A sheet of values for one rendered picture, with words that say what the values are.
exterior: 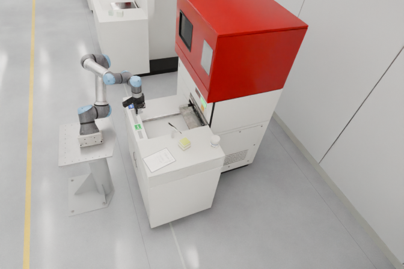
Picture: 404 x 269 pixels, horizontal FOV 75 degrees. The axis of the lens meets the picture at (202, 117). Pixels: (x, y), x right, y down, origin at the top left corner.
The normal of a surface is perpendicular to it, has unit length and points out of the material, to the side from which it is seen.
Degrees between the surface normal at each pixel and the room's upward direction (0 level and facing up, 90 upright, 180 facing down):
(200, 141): 0
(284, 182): 0
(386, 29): 90
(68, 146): 0
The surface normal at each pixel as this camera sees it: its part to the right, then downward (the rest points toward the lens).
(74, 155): 0.11, -0.70
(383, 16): -0.92, 0.20
